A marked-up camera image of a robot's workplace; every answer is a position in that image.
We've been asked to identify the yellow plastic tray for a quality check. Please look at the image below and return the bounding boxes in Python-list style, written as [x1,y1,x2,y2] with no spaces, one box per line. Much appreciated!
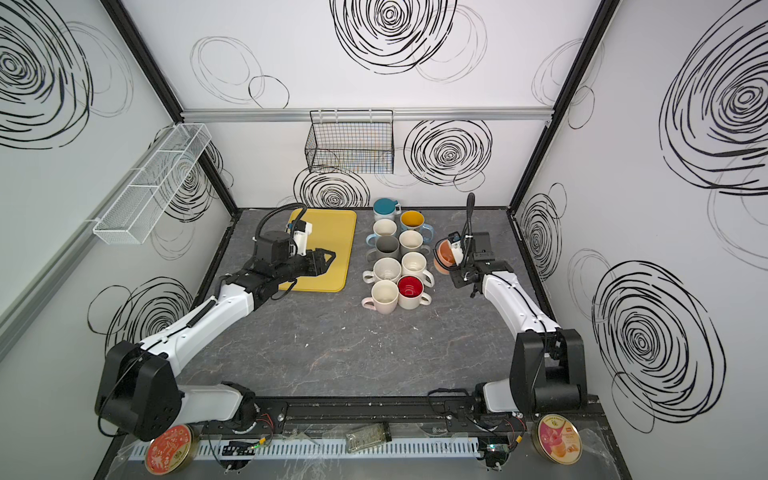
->
[293,209,357,293]

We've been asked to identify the cream mug with handle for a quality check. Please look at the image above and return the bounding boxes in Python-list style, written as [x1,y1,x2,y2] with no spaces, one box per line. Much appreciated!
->
[401,252,435,288]

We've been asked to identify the beige speckled mug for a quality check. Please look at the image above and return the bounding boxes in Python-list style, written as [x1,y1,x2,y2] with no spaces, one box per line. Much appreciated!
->
[362,258,402,284]

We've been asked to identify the grey tall mug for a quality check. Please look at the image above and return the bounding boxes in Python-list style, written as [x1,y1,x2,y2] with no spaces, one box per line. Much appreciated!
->
[366,236,401,262]

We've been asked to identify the light blue mug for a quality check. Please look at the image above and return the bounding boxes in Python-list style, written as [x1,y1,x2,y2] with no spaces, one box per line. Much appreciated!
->
[366,218,398,246]

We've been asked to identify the pink mug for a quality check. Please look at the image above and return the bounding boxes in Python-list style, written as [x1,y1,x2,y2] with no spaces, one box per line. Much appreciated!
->
[361,280,399,315]

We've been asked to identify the blue butterfly mug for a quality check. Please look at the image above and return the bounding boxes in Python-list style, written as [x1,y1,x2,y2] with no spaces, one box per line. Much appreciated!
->
[400,210,435,243]

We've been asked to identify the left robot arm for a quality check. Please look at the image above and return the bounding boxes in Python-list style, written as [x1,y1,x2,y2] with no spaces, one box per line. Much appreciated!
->
[94,248,336,441]

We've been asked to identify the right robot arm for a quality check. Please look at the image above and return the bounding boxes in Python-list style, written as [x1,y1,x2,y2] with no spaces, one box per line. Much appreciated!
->
[447,232,588,415]

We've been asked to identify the teal lidded white mug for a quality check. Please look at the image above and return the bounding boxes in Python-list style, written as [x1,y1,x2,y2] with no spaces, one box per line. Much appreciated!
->
[373,198,402,221]

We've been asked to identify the clear plastic packet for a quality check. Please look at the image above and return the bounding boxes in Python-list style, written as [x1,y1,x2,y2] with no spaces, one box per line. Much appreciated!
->
[345,422,392,453]

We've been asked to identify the pink orange round tin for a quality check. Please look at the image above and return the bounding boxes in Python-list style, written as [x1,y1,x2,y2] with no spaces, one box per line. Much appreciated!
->
[532,414,583,466]

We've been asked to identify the red round tin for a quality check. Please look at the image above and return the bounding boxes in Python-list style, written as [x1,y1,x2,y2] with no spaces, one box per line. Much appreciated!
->
[145,424,199,476]

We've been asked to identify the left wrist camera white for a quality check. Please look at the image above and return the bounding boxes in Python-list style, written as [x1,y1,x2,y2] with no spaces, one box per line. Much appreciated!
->
[291,220,313,256]

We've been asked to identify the black corrugated cable left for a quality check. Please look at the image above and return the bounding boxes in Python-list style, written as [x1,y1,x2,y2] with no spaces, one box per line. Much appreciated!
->
[253,203,308,247]

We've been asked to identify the black corrugated cable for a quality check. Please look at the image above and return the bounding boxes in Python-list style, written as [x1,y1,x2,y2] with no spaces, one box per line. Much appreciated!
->
[253,203,308,247]
[463,192,477,250]

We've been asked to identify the black corrugated cable right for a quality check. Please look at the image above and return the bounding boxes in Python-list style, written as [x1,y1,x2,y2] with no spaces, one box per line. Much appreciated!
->
[463,192,477,250]

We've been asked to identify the black wire wall basket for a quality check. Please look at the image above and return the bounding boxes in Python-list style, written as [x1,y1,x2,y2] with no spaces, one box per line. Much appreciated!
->
[304,109,395,174]

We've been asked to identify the white slotted cable duct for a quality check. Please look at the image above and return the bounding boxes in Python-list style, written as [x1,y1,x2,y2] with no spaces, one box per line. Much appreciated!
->
[128,436,481,463]

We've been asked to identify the white wire wall shelf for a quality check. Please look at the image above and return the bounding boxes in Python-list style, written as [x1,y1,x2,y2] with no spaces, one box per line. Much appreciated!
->
[93,123,211,245]

